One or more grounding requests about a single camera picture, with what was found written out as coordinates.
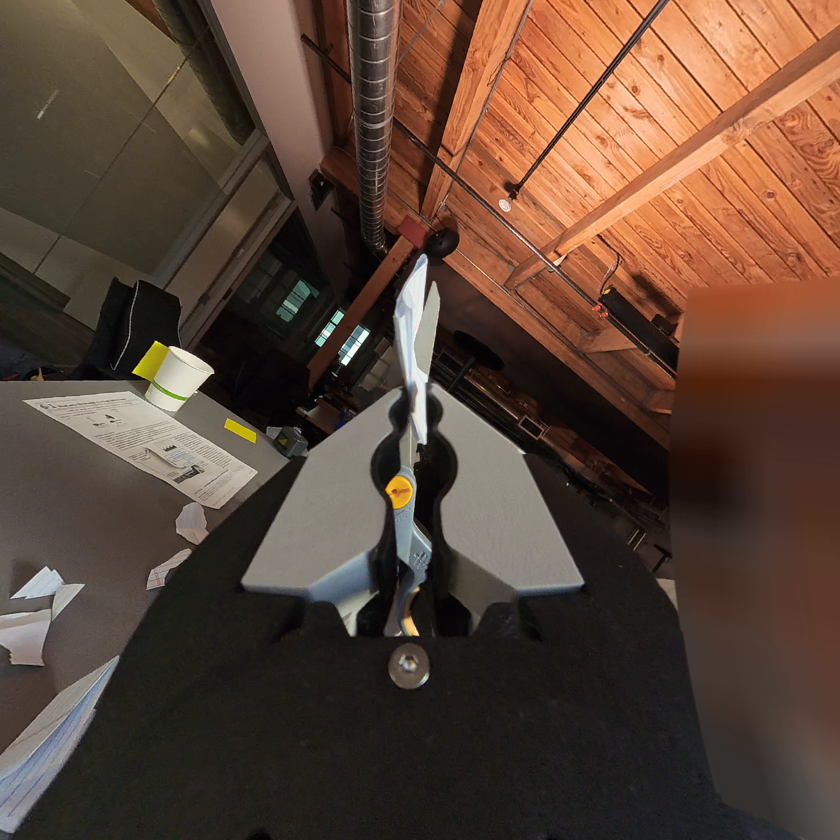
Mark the printed instruction sheet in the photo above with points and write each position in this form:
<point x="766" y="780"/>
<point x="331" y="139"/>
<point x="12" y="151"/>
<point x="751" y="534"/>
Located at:
<point x="131" y="433"/>

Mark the black ceiling heater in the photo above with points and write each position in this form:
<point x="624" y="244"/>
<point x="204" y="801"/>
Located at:
<point x="640" y="328"/>

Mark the folded lined paper booklet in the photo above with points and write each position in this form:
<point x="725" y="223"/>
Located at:
<point x="39" y="741"/>

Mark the black chair white piping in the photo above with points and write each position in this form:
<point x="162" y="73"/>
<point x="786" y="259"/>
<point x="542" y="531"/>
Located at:
<point x="138" y="328"/>

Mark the yellow sticky note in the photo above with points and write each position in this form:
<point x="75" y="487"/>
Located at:
<point x="240" y="430"/>

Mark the black dome speaker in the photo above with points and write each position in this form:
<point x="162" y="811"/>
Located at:
<point x="443" y="241"/>

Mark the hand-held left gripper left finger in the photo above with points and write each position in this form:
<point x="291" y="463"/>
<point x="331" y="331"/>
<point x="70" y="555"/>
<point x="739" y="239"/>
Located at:
<point x="328" y="525"/>

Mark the black disc-topped pole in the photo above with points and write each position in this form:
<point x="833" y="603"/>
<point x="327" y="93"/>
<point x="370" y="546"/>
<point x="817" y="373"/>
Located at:
<point x="478" y="349"/>

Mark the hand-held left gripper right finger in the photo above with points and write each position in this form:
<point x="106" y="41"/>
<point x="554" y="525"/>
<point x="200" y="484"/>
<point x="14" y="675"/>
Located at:
<point x="512" y="525"/>

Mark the grey desk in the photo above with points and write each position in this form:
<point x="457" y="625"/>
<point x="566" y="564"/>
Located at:
<point x="79" y="499"/>

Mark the lined paper strip scrap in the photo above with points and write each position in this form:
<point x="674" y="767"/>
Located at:
<point x="167" y="569"/>

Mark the narrow lined paper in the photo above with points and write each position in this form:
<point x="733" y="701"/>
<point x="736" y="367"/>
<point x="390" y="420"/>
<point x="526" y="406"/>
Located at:
<point x="410" y="328"/>

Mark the grey orange scissors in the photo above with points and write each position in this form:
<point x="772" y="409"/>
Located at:
<point x="398" y="492"/>

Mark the metal ventilation duct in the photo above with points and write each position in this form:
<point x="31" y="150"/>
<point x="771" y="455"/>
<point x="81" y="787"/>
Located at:
<point x="374" y="98"/>

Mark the yellow sticky note pad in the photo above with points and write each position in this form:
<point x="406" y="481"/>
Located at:
<point x="148" y="361"/>

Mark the small grey box yellow label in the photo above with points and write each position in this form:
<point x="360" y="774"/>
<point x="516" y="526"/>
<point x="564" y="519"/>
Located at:
<point x="289" y="443"/>

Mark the white paper cup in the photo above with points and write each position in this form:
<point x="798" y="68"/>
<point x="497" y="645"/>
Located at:
<point x="177" y="380"/>

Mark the white paper scrap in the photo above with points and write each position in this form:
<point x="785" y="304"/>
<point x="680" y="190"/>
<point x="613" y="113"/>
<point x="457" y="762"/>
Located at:
<point x="46" y="585"/>
<point x="191" y="523"/>
<point x="26" y="636"/>

